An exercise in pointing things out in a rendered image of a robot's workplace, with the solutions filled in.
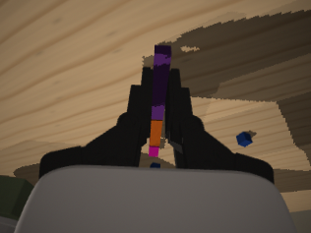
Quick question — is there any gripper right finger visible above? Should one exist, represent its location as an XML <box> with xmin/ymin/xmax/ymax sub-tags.
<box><xmin>164</xmin><ymin>69</ymin><xmax>275</xmax><ymax>183</ymax></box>

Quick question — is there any purple rod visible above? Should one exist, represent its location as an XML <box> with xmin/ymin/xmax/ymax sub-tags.
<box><xmin>152</xmin><ymin>45</ymin><xmax>171</xmax><ymax>120</ymax></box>

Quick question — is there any magenta rod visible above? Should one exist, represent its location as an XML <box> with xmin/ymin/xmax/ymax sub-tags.
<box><xmin>149</xmin><ymin>146</ymin><xmax>159</xmax><ymax>156</ymax></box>

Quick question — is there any orange rod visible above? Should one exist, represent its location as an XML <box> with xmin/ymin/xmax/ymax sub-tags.
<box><xmin>150</xmin><ymin>119</ymin><xmax>162</xmax><ymax>146</ymax></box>

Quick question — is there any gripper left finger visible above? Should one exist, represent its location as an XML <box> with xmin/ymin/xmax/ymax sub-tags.
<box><xmin>38</xmin><ymin>67</ymin><xmax>154</xmax><ymax>180</ymax></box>

